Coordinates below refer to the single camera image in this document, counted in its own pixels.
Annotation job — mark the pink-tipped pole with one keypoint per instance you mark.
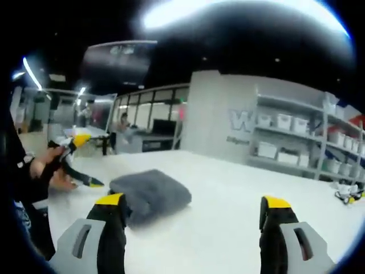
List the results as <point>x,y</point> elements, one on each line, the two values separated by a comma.
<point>182,112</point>

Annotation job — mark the person's left hand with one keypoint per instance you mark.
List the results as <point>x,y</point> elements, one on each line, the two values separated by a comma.
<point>42,168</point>

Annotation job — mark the long ceiling light strip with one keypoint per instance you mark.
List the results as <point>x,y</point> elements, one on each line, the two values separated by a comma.
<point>176,14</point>

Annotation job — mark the yellow black spare grippers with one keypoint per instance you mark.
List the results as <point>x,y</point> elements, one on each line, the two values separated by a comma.
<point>349,197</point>

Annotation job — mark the dark overhead screen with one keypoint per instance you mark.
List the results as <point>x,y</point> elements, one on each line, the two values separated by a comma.
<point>119,62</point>

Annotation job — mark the dark flat monitor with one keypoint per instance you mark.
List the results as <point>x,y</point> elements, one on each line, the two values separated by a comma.
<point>164,127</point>

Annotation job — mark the row of white storage boxes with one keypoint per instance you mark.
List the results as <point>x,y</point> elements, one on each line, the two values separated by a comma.
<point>283,121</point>

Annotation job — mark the grey towel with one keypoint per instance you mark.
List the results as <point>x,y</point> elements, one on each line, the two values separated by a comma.
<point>151,191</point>

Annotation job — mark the grey metal shelf unit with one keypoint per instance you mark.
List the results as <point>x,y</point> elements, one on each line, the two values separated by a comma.
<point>322,137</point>

